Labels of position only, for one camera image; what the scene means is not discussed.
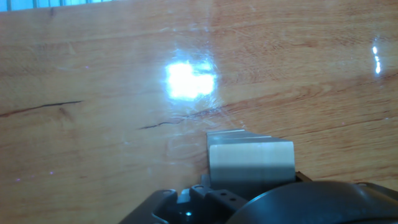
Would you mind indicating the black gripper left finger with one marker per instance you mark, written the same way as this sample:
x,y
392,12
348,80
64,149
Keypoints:
x,y
202,200

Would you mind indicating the glossy brown wooden board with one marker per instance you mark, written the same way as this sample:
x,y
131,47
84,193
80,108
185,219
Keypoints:
x,y
77,155

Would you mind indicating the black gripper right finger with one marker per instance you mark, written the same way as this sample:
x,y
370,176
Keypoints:
x,y
384,189

